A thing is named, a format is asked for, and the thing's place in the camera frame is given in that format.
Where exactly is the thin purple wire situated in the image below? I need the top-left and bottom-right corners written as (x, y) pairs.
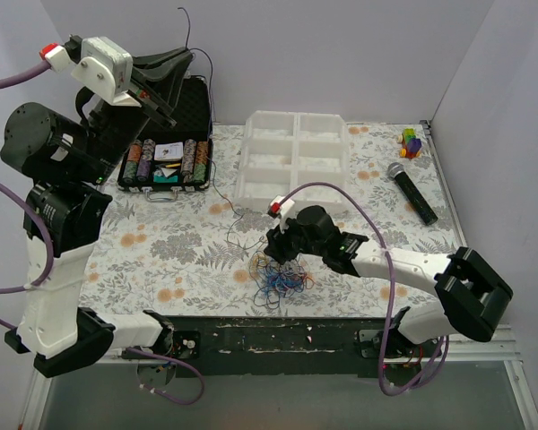
top-left (177, 6), bottom-right (270, 261)

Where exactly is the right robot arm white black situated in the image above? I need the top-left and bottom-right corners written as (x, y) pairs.
top-left (264, 202), bottom-right (513, 357)

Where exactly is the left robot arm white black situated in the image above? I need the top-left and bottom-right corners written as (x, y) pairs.
top-left (0, 38), bottom-right (193, 377)

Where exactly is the playing card deck box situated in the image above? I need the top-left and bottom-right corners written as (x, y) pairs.
top-left (153, 142), bottom-right (184, 162)

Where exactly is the black poker chip case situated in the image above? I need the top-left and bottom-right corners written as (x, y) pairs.
top-left (117, 76), bottom-right (213, 200)

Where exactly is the white plastic compartment tray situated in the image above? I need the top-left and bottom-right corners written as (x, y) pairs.
top-left (234, 110), bottom-right (350, 212)

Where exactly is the black handheld microphone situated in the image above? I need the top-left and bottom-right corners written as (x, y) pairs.
top-left (387, 162), bottom-right (438, 226)

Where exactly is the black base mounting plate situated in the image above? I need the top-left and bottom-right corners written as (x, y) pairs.
top-left (169, 316), bottom-right (384, 378)

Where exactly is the colourful toy block figure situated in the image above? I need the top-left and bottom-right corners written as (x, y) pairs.
top-left (397, 128), bottom-right (422, 159)

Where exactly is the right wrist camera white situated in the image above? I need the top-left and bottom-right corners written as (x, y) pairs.
top-left (267, 195), bottom-right (295, 224)

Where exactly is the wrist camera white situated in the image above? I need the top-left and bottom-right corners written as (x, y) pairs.
top-left (267, 195), bottom-right (295, 224)
top-left (71, 37), bottom-right (141, 108)

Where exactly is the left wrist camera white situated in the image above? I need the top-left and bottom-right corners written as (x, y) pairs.
top-left (71, 37), bottom-right (141, 108)

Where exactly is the tangled coloured wire pile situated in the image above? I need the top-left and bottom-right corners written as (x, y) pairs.
top-left (247, 248), bottom-right (317, 310)

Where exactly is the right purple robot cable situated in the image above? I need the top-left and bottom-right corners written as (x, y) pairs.
top-left (282, 181), bottom-right (451, 398)

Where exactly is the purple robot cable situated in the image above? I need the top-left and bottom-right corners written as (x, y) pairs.
top-left (282, 181), bottom-right (451, 398)
top-left (0, 56), bottom-right (206, 406)

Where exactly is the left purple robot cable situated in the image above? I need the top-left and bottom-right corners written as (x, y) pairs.
top-left (0, 56), bottom-right (206, 406)

